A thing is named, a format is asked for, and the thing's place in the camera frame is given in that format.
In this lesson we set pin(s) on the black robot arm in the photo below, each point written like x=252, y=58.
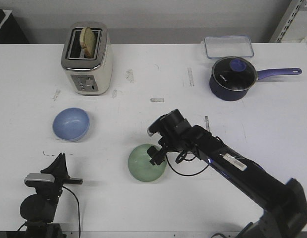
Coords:
x=39, y=209
x=284, y=205

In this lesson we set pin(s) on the green bowl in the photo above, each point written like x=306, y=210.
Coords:
x=140, y=167

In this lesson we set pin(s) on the dark blue saucepan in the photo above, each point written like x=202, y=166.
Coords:
x=228, y=95

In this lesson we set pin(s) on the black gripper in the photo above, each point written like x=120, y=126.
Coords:
x=57, y=166
x=172, y=127

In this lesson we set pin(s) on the glass pot lid blue knob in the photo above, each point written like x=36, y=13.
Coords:
x=234, y=73

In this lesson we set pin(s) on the clear plastic food container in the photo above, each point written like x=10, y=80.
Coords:
x=225, y=46

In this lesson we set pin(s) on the white metal shelf upright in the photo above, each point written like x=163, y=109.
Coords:
x=288, y=17

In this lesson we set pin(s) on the cream and chrome toaster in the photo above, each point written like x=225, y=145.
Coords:
x=88, y=76

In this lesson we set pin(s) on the toast slice in toaster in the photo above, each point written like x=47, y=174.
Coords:
x=87, y=41

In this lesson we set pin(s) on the blue bowl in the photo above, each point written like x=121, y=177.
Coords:
x=71, y=124

